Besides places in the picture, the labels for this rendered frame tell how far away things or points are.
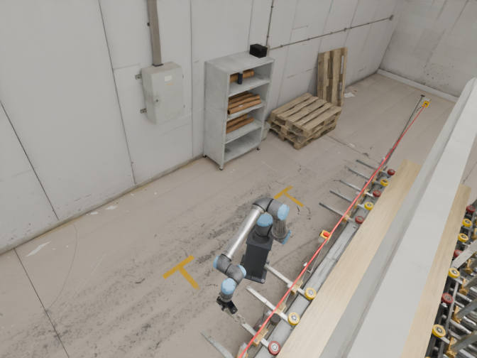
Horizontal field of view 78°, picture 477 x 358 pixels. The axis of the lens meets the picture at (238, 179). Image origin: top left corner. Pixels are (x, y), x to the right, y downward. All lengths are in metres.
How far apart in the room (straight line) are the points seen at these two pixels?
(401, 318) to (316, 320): 1.73
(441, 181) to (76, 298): 3.25
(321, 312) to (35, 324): 2.58
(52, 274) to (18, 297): 0.33
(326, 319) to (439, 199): 1.61
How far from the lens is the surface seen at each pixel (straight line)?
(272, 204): 2.22
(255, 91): 4.75
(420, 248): 0.79
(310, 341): 2.30
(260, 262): 3.18
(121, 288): 3.46
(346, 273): 2.65
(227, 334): 3.17
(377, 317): 0.64
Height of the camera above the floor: 2.98
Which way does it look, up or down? 42 degrees down
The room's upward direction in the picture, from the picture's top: 7 degrees clockwise
